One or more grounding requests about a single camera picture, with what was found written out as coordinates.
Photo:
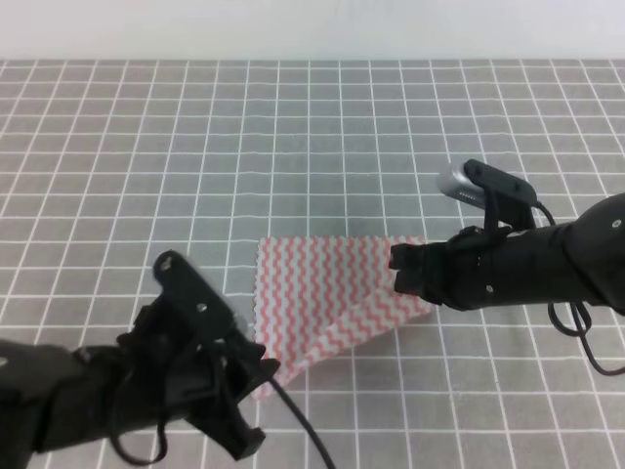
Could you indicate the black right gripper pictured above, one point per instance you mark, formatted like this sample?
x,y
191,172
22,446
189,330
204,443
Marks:
x,y
432,271

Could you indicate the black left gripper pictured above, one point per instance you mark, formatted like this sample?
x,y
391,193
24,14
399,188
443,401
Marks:
x,y
204,384

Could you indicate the pink wavy striped towel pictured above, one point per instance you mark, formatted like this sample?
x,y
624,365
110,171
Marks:
x,y
316,297

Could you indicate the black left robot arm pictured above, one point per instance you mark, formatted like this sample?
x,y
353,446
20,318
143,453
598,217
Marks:
x,y
53,398

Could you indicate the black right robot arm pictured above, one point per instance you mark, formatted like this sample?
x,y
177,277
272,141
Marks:
x,y
580,261

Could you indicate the grey grid tablecloth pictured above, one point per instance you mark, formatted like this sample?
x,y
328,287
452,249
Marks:
x,y
106,164

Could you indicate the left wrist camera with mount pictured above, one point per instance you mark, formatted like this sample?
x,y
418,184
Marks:
x,y
203,309

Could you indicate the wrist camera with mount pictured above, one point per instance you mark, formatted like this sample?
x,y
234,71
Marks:
x,y
504,198
203,309

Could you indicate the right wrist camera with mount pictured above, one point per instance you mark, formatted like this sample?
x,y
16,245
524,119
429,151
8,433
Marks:
x,y
504,198

